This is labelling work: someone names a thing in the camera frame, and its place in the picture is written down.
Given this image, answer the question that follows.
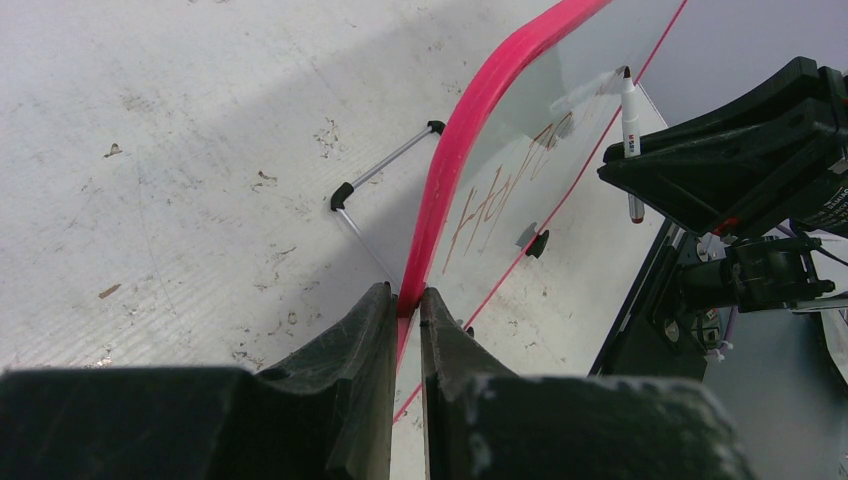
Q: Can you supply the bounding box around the metal whiteboard stand wire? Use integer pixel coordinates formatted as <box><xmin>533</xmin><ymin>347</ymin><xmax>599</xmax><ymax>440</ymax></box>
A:
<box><xmin>329</xmin><ymin>119</ymin><xmax>447</xmax><ymax>293</ymax></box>

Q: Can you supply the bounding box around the white whiteboard marker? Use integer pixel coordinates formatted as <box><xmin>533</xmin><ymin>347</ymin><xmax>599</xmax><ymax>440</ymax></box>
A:
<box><xmin>621</xmin><ymin>66</ymin><xmax>645</xmax><ymax>224</ymax></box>

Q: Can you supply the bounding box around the pink framed whiteboard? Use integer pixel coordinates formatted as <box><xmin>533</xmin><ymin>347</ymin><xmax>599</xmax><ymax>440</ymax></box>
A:
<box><xmin>394</xmin><ymin>1</ymin><xmax>685</xmax><ymax>426</ymax></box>

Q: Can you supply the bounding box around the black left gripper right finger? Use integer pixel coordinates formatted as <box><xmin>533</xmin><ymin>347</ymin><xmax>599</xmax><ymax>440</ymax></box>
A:
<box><xmin>419</xmin><ymin>288</ymin><xmax>755</xmax><ymax>479</ymax></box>

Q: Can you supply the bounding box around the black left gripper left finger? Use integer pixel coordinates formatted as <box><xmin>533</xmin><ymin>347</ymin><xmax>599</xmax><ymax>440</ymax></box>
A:
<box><xmin>1</xmin><ymin>283</ymin><xmax>397</xmax><ymax>479</ymax></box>

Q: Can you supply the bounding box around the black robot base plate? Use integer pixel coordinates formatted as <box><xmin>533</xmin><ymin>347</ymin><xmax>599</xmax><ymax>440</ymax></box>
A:
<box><xmin>589</xmin><ymin>220</ymin><xmax>707</xmax><ymax>382</ymax></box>

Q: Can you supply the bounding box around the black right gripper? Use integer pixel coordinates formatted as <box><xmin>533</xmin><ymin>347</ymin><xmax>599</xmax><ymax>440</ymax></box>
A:
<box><xmin>598</xmin><ymin>56</ymin><xmax>847</xmax><ymax>238</ymax></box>

